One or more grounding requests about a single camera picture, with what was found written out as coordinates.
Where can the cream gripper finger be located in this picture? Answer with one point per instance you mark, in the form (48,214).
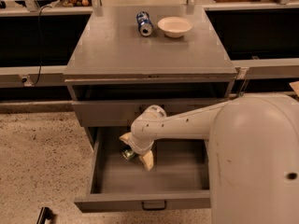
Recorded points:
(126,138)
(147,160)

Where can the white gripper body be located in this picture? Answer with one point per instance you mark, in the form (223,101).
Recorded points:
(139,148)

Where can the green soda can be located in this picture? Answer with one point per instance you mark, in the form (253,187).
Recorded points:
(128,153)

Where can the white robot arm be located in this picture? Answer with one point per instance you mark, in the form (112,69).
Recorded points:
(253,154)

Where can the open grey middle drawer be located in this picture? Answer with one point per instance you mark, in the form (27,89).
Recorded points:
(178,180)

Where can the closed grey top drawer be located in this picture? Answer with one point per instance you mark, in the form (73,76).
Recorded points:
(123,112)

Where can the grey drawer cabinet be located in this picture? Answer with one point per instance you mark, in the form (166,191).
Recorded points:
(113,61)

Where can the blue soda can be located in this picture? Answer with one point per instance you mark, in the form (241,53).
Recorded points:
(145,26)

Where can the black object on floor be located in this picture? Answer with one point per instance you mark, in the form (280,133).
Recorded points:
(44,215)

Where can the white bowl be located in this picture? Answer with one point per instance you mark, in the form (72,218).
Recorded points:
(175,27)

